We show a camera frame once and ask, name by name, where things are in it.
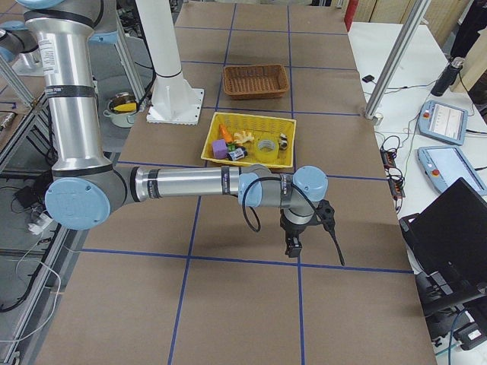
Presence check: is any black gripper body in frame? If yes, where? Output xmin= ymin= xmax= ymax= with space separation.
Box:
xmin=280 ymin=214 xmax=307 ymax=258

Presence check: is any yellow tape roll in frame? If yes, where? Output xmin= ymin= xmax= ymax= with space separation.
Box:
xmin=255 ymin=139 xmax=279 ymax=163

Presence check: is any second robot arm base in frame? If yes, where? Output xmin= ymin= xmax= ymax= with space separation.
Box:
xmin=1 ymin=21 xmax=43 ymax=77

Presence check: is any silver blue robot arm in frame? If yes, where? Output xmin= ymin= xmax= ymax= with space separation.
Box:
xmin=24 ymin=1 xmax=335 ymax=258

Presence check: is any yellow woven basket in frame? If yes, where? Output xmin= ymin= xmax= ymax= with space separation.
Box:
xmin=201 ymin=112 xmax=297 ymax=169

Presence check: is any brown wicker basket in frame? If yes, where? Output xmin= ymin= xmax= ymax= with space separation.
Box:
xmin=223 ymin=64 xmax=290 ymax=100

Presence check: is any small black white toy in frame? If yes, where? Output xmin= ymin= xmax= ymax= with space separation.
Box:
xmin=278 ymin=133 xmax=288 ymax=151

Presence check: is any small dark labelled jar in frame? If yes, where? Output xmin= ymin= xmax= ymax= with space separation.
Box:
xmin=228 ymin=147 xmax=248 ymax=161

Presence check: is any toy croissant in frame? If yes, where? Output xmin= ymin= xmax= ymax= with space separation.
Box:
xmin=234 ymin=130 xmax=254 ymax=145

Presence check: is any purple foam block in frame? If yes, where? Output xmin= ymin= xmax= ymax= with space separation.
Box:
xmin=212 ymin=139 xmax=228 ymax=160

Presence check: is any orange toy carrot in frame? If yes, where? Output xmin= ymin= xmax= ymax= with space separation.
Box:
xmin=218 ymin=124 xmax=234 ymax=144

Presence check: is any black power strip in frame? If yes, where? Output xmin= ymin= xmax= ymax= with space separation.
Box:
xmin=380 ymin=148 xmax=405 ymax=201

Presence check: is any black laptop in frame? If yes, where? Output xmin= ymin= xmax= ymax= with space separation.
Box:
xmin=399 ymin=178 xmax=486 ymax=316

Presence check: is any lower teach pendant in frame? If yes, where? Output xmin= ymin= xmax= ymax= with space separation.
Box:
xmin=417 ymin=146 xmax=486 ymax=196

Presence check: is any teach pendant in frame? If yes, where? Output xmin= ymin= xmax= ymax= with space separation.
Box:
xmin=418 ymin=100 xmax=468 ymax=146
xmin=417 ymin=146 xmax=486 ymax=196

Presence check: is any upper teach pendant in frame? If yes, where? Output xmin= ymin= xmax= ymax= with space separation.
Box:
xmin=418 ymin=100 xmax=468 ymax=146

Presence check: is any white pot with corn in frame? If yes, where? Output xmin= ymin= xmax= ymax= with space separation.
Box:
xmin=103 ymin=92 xmax=138 ymax=129

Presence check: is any black water bottle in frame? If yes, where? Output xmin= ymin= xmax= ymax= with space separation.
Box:
xmin=431 ymin=57 xmax=465 ymax=97

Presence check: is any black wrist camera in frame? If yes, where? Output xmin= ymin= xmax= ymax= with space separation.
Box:
xmin=317 ymin=199 xmax=336 ymax=229

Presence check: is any aluminium frame post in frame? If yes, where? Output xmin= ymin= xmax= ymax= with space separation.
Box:
xmin=364 ymin=0 xmax=431 ymax=125

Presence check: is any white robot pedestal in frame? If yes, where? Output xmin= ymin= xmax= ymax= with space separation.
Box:
xmin=136 ymin=0 xmax=205 ymax=125

